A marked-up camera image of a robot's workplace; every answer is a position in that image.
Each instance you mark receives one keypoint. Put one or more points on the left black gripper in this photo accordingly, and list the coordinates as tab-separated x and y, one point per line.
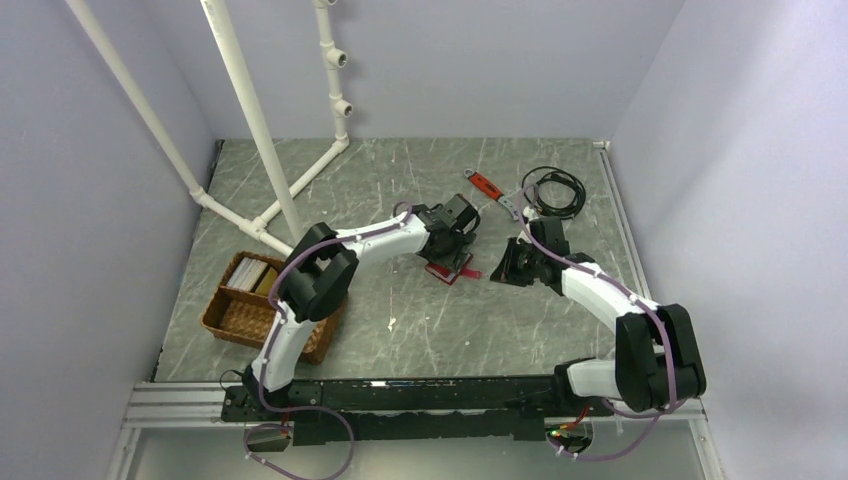
456	257

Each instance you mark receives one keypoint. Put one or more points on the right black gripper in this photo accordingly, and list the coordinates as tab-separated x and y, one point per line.
506	271

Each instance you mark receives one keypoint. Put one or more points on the gold credit card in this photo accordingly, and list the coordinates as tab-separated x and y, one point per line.
265	283

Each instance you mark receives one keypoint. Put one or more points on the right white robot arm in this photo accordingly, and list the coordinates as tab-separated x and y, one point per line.
656	363

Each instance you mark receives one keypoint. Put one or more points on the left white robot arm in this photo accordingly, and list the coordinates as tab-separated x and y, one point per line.
317	275

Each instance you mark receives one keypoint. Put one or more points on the white cards in basket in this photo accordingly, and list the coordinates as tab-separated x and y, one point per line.
247	274

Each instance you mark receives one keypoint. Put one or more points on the woven wicker basket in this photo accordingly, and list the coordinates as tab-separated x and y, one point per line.
239	317

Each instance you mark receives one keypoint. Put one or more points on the red handled adjustable wrench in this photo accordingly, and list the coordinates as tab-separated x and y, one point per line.
488	188

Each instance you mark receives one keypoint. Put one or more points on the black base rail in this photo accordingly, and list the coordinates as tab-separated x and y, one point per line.
523	408

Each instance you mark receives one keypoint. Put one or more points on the white pvc pipe frame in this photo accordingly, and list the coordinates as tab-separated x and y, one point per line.
222	29

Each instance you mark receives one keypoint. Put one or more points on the aluminium frame rail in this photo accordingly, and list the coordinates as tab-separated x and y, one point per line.
198	405

